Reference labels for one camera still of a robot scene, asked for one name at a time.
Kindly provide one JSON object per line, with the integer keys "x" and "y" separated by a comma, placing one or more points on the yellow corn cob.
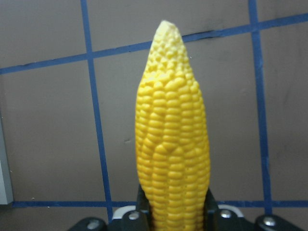
{"x": 171, "y": 140}

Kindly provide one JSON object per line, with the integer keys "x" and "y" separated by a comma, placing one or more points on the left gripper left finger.
{"x": 138, "y": 219}

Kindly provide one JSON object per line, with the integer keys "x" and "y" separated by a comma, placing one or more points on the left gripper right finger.
{"x": 221, "y": 217}

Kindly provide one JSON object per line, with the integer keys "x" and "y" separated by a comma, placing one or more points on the brown paper table cover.
{"x": 69, "y": 72}

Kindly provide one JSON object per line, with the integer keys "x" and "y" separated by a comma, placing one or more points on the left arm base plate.
{"x": 6, "y": 191}

